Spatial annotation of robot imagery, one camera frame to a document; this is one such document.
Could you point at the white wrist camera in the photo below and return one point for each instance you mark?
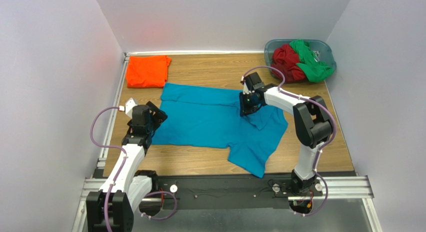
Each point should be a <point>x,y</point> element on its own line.
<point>127,108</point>
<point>246,90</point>

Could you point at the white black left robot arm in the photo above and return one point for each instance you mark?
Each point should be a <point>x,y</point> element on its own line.
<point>112,207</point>

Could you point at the aluminium left side rail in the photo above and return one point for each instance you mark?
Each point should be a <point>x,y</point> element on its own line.
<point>103,154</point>

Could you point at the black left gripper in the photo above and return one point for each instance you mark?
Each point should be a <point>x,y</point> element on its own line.
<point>155,115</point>

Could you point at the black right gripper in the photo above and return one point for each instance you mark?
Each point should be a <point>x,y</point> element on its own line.
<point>248,108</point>

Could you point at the green t shirt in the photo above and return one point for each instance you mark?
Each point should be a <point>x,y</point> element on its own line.
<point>315,71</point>

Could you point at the aluminium front frame rail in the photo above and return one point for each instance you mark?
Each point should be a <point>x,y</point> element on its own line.
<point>338,187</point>

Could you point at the folded orange t shirt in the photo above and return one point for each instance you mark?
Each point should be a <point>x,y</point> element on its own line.
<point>147,72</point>

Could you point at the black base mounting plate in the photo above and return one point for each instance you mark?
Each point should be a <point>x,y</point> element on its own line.
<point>228,192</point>

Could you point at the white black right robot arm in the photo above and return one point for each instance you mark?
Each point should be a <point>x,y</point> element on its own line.
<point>314,124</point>

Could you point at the dark red t shirt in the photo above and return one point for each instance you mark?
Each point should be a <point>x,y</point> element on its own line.
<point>285,59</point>

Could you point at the blue t shirt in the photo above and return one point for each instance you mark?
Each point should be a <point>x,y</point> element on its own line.
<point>210,117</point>

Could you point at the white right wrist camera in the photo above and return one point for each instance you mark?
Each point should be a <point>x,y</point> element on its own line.
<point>246,90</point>

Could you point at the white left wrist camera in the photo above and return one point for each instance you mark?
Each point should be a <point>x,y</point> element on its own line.
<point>127,108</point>

